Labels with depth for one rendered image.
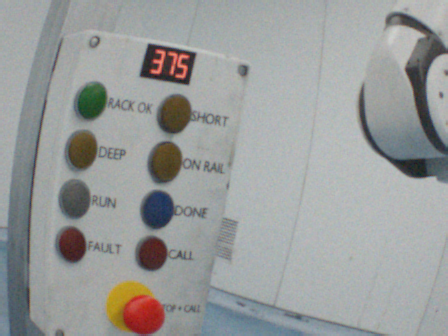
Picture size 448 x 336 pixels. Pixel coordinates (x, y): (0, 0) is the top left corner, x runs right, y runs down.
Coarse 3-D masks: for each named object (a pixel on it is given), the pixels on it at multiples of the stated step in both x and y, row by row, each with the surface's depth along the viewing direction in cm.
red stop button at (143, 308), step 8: (136, 296) 48; (144, 296) 49; (128, 304) 48; (136, 304) 48; (144, 304) 48; (152, 304) 49; (160, 304) 49; (128, 312) 48; (136, 312) 48; (144, 312) 48; (152, 312) 49; (160, 312) 49; (128, 320) 48; (136, 320) 48; (144, 320) 48; (152, 320) 49; (160, 320) 49; (128, 328) 48; (136, 328) 48; (144, 328) 48; (152, 328) 49; (160, 328) 50
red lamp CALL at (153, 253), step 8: (152, 240) 51; (144, 248) 50; (152, 248) 51; (160, 248) 51; (144, 256) 50; (152, 256) 51; (160, 256) 51; (144, 264) 50; (152, 264) 51; (160, 264) 51
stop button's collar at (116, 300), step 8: (112, 288) 49; (120, 288) 49; (128, 288) 50; (136, 288) 51; (144, 288) 51; (112, 296) 49; (120, 296) 50; (128, 296) 50; (152, 296) 52; (112, 304) 49; (120, 304) 50; (112, 312) 49; (120, 312) 50; (112, 320) 49; (120, 320) 50; (120, 328) 50
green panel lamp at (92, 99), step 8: (88, 88) 45; (96, 88) 45; (80, 96) 44; (88, 96) 45; (96, 96) 45; (104, 96) 46; (80, 104) 44; (88, 104) 45; (96, 104) 45; (104, 104) 46; (80, 112) 45; (88, 112) 45; (96, 112) 45
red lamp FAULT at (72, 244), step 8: (64, 232) 45; (72, 232) 45; (64, 240) 45; (72, 240) 45; (80, 240) 46; (64, 248) 45; (72, 248) 45; (80, 248) 46; (64, 256) 45; (72, 256) 46; (80, 256) 46
